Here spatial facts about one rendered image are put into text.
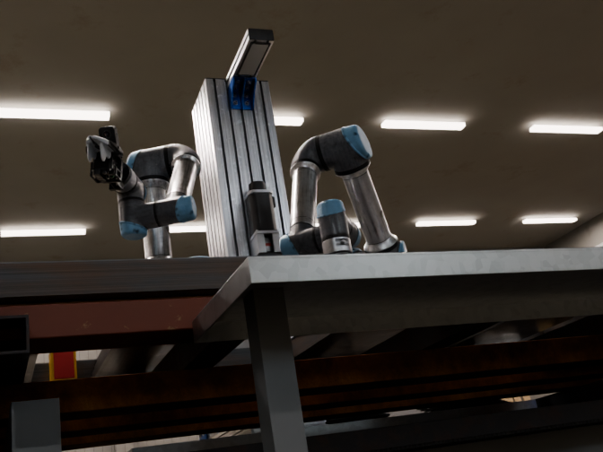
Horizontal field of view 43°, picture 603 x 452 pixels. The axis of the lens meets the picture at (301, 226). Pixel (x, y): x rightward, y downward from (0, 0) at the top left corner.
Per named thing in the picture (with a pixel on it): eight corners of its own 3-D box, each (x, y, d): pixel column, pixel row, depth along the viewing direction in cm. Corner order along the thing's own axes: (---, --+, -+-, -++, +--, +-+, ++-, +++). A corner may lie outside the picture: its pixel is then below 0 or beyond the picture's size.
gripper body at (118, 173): (115, 173, 199) (130, 190, 211) (117, 143, 202) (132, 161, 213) (87, 175, 200) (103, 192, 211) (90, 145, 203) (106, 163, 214)
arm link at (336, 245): (343, 247, 202) (355, 235, 195) (345, 263, 201) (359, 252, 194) (317, 247, 199) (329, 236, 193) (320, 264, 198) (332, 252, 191)
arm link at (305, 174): (284, 138, 243) (274, 245, 207) (315, 128, 240) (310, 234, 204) (297, 165, 250) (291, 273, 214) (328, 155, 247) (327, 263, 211)
